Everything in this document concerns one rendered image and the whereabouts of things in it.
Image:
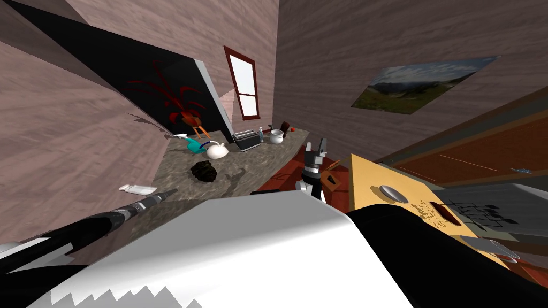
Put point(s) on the white kettle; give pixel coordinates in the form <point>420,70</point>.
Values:
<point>217,151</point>

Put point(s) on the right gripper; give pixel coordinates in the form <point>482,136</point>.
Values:
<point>314,161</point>

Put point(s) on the brown wooden cupboard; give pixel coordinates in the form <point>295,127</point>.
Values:
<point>471,158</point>

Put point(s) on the red-brown cabinet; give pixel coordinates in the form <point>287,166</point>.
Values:
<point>284,171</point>

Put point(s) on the black toaster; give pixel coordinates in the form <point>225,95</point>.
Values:
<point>247,141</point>

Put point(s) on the landscape wall picture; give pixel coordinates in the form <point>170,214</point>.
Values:
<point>419,85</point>

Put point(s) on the black refrigerator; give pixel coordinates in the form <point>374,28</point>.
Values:
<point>107,64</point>

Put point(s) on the grey stove knob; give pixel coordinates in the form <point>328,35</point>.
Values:
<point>394,193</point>
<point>492,248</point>

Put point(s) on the teal watering can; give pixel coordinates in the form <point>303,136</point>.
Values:
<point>195,146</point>

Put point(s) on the red potted plant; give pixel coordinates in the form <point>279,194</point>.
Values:
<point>182,105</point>

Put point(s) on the pale blue soap bottle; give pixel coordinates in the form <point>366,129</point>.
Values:
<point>261,136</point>

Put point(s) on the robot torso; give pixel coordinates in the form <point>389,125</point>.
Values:
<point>235,248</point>

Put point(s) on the dark brown round loaf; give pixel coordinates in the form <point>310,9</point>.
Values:
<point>204,172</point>

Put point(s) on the red framed window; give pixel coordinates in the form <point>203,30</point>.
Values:
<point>245,81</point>

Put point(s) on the yellow stove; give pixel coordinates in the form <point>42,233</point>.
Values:
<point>364,184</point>

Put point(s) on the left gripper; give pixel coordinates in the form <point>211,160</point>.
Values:
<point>162,197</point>

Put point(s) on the white pot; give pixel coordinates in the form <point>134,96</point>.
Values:
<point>276,137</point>

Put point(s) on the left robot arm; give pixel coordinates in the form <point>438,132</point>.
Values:
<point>81,231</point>

